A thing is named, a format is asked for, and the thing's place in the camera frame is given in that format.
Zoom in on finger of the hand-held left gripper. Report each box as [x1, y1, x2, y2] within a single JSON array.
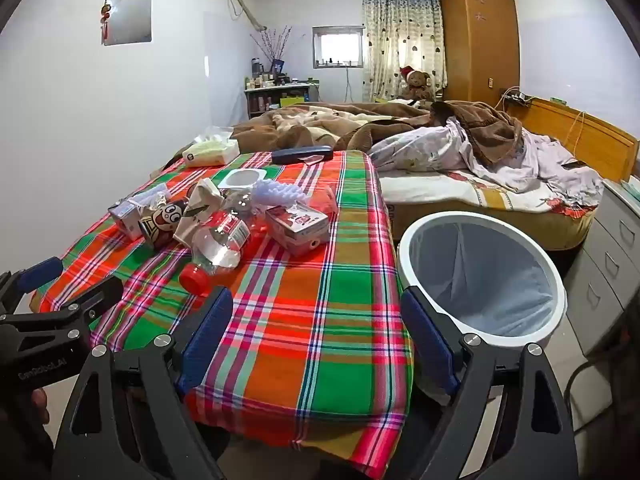
[[0, 256, 65, 311], [0, 276, 125, 347]]

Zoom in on clear plastic wrapper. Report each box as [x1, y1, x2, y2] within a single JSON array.
[[125, 182, 168, 206]]

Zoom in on wooden wardrobe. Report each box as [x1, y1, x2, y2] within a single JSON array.
[[440, 0, 521, 106]]

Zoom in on white charging cable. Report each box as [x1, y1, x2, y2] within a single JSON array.
[[567, 107, 587, 161]]

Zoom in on brown blanket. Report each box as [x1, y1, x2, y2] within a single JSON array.
[[165, 101, 523, 166]]

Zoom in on pale floral quilt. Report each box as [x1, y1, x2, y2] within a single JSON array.
[[370, 120, 606, 208]]

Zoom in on small window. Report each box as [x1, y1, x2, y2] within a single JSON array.
[[312, 26, 363, 68]]

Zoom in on cluttered shelf unit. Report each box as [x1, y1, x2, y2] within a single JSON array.
[[243, 82, 321, 118]]

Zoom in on grey drawer cabinet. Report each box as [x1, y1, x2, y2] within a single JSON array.
[[562, 177, 640, 356]]

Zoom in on purple milk carton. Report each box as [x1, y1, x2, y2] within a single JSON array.
[[107, 199, 151, 241]]

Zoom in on bed with floral sheet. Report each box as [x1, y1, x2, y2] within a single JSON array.
[[377, 167, 598, 251]]

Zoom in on grey bin liner bag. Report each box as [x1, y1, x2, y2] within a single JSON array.
[[412, 222, 553, 338]]

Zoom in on power strip with chargers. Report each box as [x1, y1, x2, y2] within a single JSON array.
[[500, 87, 533, 106]]

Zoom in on brown teddy bear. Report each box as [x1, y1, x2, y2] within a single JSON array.
[[399, 65, 435, 101]]

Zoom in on dry branches in vase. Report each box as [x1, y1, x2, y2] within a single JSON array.
[[250, 25, 293, 73]]

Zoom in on clear bottle with red cap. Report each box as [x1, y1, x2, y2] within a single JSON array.
[[179, 210, 251, 293]]

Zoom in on white ribbed wrapper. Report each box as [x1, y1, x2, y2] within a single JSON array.
[[255, 179, 309, 209]]

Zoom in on person's left hand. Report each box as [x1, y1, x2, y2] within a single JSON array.
[[27, 387, 51, 428]]

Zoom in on wrapped air conditioner pipe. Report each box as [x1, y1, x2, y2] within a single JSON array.
[[222, 0, 268, 31]]

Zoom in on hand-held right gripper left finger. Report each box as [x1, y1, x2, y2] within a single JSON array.
[[50, 286, 235, 480]]

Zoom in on patterned curtain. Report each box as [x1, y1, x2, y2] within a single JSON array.
[[361, 0, 447, 103]]

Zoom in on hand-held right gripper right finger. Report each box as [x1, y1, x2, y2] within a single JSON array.
[[400, 287, 573, 480]]

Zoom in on red cartoon face can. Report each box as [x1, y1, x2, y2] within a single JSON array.
[[140, 199, 188, 251]]

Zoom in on dark blue glasses case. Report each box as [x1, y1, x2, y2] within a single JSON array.
[[271, 145, 334, 165]]

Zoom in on white round bin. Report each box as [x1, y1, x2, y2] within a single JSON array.
[[396, 211, 568, 401]]

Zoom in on plaid tablecloth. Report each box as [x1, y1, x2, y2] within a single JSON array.
[[30, 150, 416, 478]]

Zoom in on wooden bed headboard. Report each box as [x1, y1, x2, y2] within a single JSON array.
[[500, 97, 640, 183]]

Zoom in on tissue pack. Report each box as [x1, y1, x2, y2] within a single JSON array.
[[182, 126, 241, 167]]

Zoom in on pink drink carton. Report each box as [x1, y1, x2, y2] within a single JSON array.
[[264, 200, 331, 259]]

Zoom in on square wall mirror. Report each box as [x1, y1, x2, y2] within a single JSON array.
[[102, 0, 152, 47]]

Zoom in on crumpled paper wrapper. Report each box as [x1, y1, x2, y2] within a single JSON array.
[[172, 177, 223, 248]]

